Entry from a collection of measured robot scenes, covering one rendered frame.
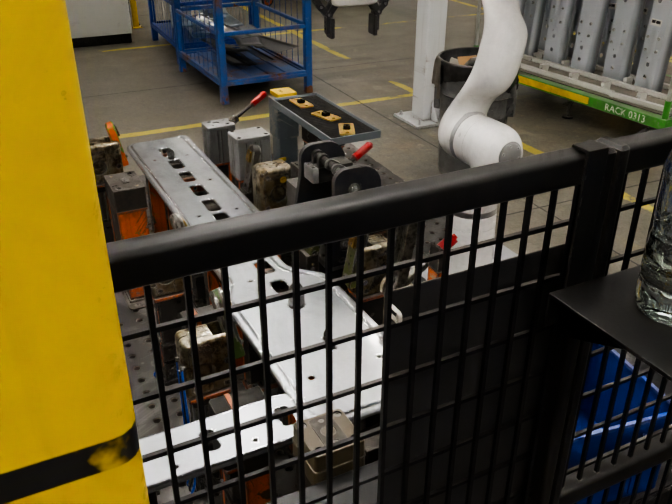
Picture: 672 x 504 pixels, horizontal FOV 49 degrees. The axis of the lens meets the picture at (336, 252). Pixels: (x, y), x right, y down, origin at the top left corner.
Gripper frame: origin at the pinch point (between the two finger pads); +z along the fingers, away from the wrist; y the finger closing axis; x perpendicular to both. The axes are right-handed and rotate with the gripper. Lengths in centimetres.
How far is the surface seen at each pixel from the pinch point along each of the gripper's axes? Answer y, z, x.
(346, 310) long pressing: 13, 44, 32
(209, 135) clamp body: 18, 42, -64
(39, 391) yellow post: 59, -11, 111
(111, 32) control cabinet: 0, 139, -676
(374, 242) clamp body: 2.5, 37.4, 20.4
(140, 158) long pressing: 39, 45, -62
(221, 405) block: 41, 46, 48
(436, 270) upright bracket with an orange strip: 4, 28, 48
